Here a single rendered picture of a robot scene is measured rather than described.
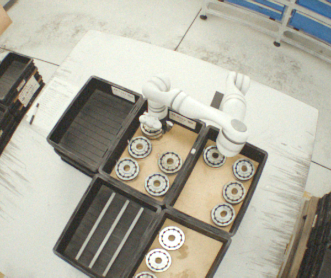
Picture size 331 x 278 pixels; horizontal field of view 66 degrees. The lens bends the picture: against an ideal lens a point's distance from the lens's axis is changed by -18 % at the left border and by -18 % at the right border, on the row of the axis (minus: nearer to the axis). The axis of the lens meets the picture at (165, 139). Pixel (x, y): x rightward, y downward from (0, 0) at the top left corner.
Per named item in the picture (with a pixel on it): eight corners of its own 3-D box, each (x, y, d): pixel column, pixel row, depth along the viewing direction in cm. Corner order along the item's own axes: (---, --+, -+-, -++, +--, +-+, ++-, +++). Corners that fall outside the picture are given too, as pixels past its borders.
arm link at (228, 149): (236, 163, 96) (240, 120, 115) (249, 143, 90) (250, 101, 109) (211, 153, 96) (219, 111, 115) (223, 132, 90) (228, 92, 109)
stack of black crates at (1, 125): (3, 118, 220) (-15, 97, 189) (25, 130, 214) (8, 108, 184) (-20, 156, 204) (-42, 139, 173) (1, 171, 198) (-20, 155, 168)
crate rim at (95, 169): (92, 76, 141) (91, 74, 139) (145, 98, 135) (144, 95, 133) (46, 142, 125) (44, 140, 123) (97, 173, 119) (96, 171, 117)
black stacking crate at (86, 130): (96, 87, 149) (92, 75, 139) (145, 109, 144) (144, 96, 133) (53, 150, 134) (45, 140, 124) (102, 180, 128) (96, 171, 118)
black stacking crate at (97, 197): (102, 181, 128) (96, 172, 118) (163, 213, 122) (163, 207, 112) (60, 254, 113) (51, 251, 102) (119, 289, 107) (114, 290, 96)
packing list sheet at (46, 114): (52, 76, 168) (52, 75, 167) (80, 86, 164) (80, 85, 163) (23, 118, 155) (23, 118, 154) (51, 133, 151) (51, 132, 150)
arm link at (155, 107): (159, 90, 118) (144, 106, 115) (158, 66, 104) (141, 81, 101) (173, 100, 116) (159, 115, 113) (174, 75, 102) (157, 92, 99)
